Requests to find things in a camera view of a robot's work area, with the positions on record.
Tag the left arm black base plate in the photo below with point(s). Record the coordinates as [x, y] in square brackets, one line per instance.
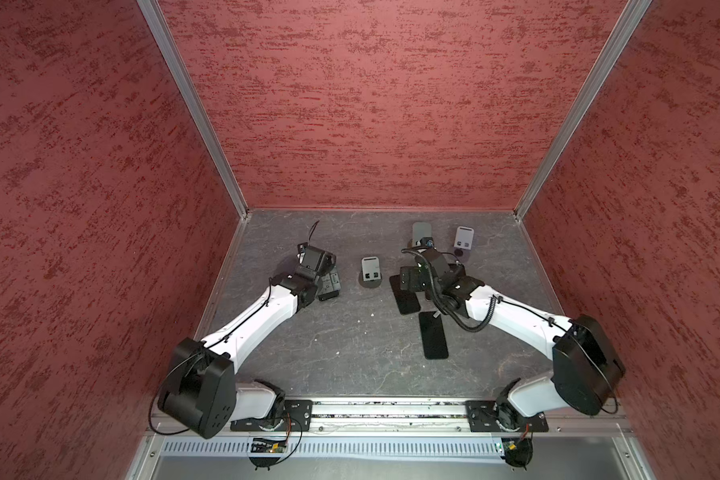
[289, 415]

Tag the maroon edged reflective phone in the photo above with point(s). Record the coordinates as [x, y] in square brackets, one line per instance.
[433, 336]

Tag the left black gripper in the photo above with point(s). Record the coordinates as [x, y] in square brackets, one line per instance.
[330, 281]

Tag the left aluminium corner post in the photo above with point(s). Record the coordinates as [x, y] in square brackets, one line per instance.
[160, 31]

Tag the wooden round base phone stand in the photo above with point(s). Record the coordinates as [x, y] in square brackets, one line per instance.
[422, 235]

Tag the aluminium front rail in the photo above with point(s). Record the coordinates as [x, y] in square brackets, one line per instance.
[424, 416]

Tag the purple round base phone stand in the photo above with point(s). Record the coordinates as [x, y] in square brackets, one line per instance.
[463, 243]

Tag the aluminium corner post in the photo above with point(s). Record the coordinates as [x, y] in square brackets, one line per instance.
[625, 26]
[160, 31]

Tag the dark round stand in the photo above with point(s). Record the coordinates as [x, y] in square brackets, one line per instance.
[370, 276]

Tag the right aluminium corner post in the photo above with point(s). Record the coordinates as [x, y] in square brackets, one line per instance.
[625, 26]

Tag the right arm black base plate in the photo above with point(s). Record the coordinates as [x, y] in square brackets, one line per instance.
[488, 416]

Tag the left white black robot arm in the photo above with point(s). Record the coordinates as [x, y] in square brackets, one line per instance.
[201, 390]

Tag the white slotted cable duct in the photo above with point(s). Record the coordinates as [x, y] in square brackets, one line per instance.
[427, 448]

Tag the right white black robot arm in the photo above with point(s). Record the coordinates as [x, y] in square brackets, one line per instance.
[586, 368]

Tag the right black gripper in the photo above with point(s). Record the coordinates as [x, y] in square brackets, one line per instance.
[414, 272]

